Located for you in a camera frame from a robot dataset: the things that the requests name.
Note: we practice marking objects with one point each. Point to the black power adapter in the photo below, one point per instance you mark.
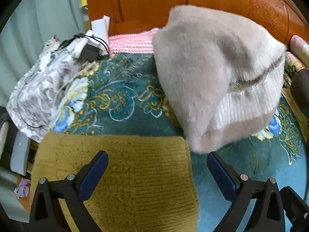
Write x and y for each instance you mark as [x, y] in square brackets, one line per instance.
[90, 52]

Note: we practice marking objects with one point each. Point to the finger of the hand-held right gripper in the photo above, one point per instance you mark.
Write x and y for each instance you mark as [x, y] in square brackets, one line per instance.
[295, 207]

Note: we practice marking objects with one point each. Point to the orange wooden headboard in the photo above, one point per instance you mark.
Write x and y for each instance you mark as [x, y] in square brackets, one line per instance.
[193, 2]

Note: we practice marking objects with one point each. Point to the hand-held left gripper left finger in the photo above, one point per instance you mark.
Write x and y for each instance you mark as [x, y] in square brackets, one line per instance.
[94, 174]

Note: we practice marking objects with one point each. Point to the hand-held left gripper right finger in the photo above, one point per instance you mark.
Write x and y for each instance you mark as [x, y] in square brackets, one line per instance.
[221, 174]

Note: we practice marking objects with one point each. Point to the dark brown cloth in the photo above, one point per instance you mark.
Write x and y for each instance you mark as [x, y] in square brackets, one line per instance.
[300, 89]

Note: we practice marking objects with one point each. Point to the grey foam block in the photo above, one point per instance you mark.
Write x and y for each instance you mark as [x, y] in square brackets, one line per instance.
[20, 154]

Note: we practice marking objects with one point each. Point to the beige fuzzy printed sweater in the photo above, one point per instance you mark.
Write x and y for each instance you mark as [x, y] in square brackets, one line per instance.
[207, 72]

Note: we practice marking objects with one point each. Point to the purple cloth scrap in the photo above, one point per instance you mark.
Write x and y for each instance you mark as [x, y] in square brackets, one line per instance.
[23, 189]

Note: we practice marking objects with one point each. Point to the olive knitted sweater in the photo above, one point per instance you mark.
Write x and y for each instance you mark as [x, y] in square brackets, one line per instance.
[144, 174]

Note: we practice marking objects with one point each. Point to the black and white chargers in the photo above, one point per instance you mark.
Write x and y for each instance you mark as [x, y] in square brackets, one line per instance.
[101, 42]

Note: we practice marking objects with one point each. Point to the white paper box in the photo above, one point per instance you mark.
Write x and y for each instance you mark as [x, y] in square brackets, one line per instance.
[100, 27]

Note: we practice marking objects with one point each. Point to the yellow packet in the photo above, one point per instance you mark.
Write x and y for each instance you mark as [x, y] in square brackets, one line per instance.
[84, 2]

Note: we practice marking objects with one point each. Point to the teal floral blanket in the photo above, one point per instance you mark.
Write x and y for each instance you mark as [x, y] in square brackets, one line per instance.
[125, 101]

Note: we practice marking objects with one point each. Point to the pink knitted blanket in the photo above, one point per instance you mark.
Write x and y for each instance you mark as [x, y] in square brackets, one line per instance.
[131, 43]

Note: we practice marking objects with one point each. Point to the pink floral pillow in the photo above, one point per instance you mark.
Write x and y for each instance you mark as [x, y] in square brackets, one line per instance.
[299, 48]

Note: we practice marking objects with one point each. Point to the grey floral cloth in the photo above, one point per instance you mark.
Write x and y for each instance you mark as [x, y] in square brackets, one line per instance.
[38, 91]

